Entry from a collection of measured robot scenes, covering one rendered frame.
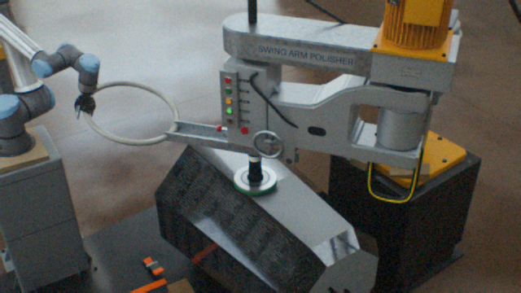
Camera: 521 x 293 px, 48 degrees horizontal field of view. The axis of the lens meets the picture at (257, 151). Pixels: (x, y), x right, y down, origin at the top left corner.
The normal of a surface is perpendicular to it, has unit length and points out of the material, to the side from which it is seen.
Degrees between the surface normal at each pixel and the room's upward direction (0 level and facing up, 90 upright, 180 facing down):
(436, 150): 0
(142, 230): 0
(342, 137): 90
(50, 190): 90
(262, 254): 45
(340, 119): 90
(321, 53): 90
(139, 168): 0
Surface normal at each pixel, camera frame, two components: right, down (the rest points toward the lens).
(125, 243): -0.01, -0.82
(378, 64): -0.34, 0.55
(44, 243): 0.51, 0.49
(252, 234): -0.57, -0.33
